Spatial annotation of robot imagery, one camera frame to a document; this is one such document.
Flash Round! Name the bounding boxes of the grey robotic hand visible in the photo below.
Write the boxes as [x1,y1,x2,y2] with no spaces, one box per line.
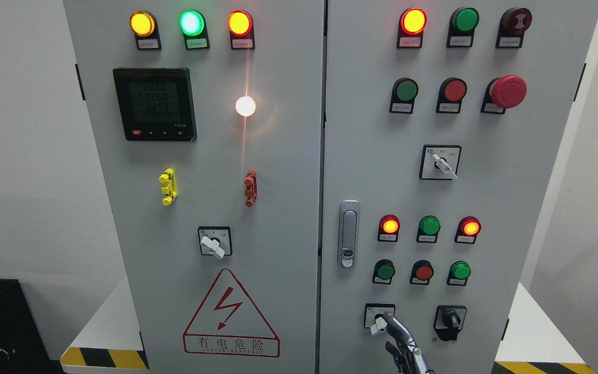
[382,312,434,373]

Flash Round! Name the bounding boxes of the silver door handle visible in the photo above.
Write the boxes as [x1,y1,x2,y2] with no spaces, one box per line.
[337,199,360,269]

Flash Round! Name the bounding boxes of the right grey cabinet door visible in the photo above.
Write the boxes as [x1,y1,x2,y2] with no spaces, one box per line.
[319,1,598,373]

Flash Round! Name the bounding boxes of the grey cabinet door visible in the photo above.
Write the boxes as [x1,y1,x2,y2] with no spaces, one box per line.
[64,1,325,373]
[319,1,598,373]

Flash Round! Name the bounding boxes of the left grey cabinet door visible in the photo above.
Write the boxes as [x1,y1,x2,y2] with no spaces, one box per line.
[64,1,325,373]

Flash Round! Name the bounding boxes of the red push button lower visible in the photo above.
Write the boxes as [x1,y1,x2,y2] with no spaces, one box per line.
[409,260,434,286]

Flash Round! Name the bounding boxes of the red push button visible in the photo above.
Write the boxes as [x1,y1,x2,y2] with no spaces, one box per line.
[435,77,467,114]
[409,260,434,286]

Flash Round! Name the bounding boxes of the green push button lower right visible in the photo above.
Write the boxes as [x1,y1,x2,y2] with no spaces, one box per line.
[446,261,472,286]

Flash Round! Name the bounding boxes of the green indicator lower middle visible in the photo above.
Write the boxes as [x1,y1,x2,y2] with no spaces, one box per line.
[416,215,441,244]

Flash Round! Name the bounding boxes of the red lit indicator lower left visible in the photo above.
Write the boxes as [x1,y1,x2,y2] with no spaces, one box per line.
[377,215,400,242]

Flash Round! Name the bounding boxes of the red lit indicator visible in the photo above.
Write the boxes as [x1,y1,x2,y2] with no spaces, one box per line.
[455,216,481,244]
[397,7,428,49]
[377,215,400,242]

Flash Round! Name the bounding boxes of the red lit indicator lower right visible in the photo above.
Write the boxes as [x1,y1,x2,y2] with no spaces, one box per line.
[455,216,481,244]

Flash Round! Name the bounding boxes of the red electric hazard sign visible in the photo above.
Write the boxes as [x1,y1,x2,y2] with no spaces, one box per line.
[183,269,280,357]

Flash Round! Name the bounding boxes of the red plastic connector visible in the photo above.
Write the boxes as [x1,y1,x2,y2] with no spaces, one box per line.
[243,169,258,207]

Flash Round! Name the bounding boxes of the green push button upper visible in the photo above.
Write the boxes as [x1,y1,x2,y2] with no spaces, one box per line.
[389,77,418,114]

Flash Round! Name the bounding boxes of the red push button upper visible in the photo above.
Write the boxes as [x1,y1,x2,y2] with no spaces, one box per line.
[435,77,467,114]

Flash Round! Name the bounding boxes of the red emergency stop button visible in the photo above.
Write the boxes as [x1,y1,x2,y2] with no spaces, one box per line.
[480,74,527,114]

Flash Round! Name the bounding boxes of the white lit indicator lamp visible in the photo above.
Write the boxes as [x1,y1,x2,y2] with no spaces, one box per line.
[235,96,257,118]

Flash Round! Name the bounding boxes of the yellow plastic connector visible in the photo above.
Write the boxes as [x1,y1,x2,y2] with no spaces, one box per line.
[158,168,178,206]

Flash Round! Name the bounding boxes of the white platform hazard stripes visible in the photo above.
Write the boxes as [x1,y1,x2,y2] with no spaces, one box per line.
[60,278,593,373]

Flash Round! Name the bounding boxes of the red lit indicator top right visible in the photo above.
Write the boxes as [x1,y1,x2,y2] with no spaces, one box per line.
[397,7,428,49]

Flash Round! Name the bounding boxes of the green indicator top right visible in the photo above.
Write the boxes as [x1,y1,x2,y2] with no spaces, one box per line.
[446,7,480,49]

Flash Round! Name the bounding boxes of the dark red buzzer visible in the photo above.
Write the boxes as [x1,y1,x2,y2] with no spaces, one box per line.
[495,7,533,49]

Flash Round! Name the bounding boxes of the black digital power meter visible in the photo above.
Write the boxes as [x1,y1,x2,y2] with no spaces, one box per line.
[113,67,197,142]

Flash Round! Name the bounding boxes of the orange red indicator light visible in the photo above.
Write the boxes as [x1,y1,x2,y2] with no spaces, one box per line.
[226,9,255,50]

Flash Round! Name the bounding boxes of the green lit indicator light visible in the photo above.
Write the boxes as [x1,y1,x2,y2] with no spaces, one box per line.
[179,9,210,50]

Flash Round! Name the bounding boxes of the black box lower left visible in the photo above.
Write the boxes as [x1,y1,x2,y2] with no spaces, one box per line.
[0,279,50,373]

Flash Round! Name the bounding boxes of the yellow indicator light top left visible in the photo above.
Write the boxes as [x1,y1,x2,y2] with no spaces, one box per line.
[130,10,162,50]

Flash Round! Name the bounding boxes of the bottom white selector switch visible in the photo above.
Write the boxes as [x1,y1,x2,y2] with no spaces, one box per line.
[364,303,396,337]

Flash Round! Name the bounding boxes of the white selector switch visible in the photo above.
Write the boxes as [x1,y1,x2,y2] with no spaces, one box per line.
[197,226,233,260]
[364,303,396,337]

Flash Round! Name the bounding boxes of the black key switch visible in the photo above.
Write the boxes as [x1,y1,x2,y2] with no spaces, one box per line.
[433,305,467,342]

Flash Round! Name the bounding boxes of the upper right selector switch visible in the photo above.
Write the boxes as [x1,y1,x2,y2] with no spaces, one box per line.
[419,144,462,180]

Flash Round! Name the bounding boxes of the left white selector switch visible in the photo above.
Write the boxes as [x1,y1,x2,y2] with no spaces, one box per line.
[197,226,233,260]

